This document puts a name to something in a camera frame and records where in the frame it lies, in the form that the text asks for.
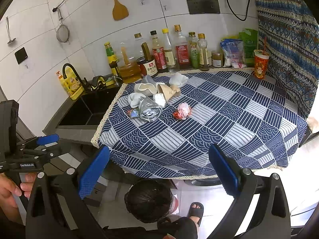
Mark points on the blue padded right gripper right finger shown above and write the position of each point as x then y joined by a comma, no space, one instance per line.
227,170

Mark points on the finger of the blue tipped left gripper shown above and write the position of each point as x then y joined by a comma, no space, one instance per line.
45,140

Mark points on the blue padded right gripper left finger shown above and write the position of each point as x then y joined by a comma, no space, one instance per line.
90,170

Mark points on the crushed clear plastic cup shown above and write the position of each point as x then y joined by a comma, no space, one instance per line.
148,109

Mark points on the red white wrapper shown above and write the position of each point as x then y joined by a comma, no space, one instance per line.
182,112

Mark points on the white paper bowl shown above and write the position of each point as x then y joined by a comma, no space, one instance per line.
147,86

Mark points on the black kitchen sink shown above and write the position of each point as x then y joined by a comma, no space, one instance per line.
86,112

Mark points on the black trash bin with bag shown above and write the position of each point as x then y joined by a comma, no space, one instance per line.
150,201

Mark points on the person's left hand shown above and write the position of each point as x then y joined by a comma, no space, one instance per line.
9,189

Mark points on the black sandal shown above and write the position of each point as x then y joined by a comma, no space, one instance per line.
195,212

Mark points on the yellow detergent bottle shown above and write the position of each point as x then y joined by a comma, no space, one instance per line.
71,84

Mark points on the small blue wrapper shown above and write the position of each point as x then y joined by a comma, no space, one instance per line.
133,113

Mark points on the black sink faucet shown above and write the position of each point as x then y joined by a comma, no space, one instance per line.
85,84

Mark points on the blue patterned tablecloth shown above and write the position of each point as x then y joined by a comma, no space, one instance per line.
253,121

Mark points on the large cooking oil jug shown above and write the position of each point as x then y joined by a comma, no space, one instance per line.
128,67

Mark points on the green yellow sauce bottle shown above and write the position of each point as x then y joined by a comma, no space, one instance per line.
112,58

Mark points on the metal strainer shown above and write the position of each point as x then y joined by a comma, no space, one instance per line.
62,33

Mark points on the dark soy sauce bottle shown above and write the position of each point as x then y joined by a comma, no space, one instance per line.
147,62

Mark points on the red label vinegar bottle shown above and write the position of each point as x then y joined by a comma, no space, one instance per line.
158,52

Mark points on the blue white food bag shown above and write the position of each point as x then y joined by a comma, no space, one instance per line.
233,52

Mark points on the small glass jar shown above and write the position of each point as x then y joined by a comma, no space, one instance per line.
217,59

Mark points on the orange paper drink cup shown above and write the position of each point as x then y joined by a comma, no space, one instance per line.
261,59

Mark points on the clear yellow cap bottle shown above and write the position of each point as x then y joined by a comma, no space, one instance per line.
168,52

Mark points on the green label bottle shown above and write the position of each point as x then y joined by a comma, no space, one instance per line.
194,57

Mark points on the clear gold cap bottle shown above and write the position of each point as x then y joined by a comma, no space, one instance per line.
203,53

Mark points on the red label clear bottle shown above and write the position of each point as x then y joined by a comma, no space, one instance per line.
181,47

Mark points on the green food bag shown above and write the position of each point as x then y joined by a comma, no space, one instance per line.
249,38

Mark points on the wooden spatula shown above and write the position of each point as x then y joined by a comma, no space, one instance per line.
119,11

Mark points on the patterned blue curtain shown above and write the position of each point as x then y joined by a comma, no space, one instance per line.
289,31

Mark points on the black wall outlet panel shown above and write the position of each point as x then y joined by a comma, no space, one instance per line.
203,7

